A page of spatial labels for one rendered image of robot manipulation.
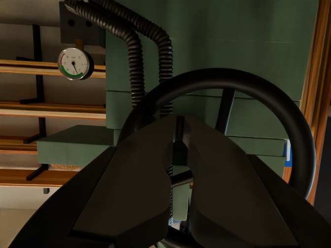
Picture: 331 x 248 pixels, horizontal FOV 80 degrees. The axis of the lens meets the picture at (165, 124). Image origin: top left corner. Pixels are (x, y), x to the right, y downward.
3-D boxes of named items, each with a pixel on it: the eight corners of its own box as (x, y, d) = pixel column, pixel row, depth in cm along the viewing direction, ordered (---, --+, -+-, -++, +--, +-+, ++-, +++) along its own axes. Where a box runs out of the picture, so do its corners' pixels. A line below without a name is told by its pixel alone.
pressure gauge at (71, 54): (88, 36, 37) (89, 80, 39) (96, 41, 41) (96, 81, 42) (55, 35, 37) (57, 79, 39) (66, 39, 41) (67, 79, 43)
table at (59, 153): (316, 174, 37) (310, 203, 38) (252, 135, 67) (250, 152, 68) (1, 153, 39) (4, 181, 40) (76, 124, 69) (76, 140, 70)
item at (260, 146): (285, 139, 46) (282, 156, 46) (250, 123, 66) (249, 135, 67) (113, 129, 47) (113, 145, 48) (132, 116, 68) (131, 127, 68)
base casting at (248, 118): (303, 101, 44) (296, 141, 46) (230, 93, 100) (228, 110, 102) (103, 90, 45) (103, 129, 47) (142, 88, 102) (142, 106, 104)
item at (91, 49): (98, 1, 39) (98, 45, 40) (116, 21, 51) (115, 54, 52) (55, 0, 39) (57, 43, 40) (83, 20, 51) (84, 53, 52)
